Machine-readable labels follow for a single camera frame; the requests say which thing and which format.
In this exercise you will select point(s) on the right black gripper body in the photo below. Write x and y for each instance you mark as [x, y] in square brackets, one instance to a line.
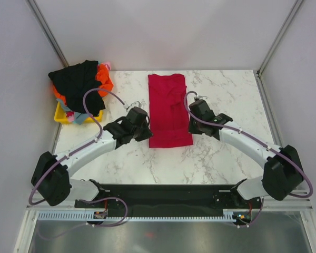
[195, 127]

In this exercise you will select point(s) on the yellow plastic basket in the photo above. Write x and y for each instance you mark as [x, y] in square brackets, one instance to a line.
[59, 116]

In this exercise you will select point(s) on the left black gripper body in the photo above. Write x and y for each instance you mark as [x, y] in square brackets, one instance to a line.
[142, 133]

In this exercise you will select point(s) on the left aluminium frame post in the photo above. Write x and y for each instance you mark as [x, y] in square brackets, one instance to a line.
[47, 31]

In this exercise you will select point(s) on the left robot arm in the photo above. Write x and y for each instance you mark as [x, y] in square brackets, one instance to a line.
[52, 177]

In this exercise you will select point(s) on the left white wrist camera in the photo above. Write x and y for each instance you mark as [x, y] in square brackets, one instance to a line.
[136, 104]

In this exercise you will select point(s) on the white slotted cable duct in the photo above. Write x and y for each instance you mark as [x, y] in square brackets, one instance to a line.
[90, 215]

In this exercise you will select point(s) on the crimson red t shirt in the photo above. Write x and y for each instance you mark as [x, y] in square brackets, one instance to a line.
[169, 120]

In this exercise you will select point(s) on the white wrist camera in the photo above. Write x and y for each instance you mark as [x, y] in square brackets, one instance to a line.
[136, 104]
[200, 97]

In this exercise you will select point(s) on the black t shirt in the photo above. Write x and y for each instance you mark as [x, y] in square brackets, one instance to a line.
[76, 86]

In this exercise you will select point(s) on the grey blue garment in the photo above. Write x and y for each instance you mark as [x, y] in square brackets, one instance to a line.
[79, 117]

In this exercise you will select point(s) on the orange t shirt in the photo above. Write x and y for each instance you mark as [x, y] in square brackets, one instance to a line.
[103, 76]

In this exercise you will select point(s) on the pink garment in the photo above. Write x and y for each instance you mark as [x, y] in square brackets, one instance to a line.
[107, 65]

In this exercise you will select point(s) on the aluminium frame post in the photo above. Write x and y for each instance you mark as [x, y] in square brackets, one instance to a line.
[279, 36]
[47, 31]

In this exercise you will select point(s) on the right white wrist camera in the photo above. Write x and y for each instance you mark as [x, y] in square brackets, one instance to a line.
[200, 97]

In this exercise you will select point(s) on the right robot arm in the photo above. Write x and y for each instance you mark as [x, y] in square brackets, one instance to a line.
[282, 167]

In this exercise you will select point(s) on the right aluminium frame post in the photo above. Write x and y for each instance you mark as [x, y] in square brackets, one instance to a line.
[279, 36]

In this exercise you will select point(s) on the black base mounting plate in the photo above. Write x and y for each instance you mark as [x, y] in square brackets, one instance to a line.
[169, 199]

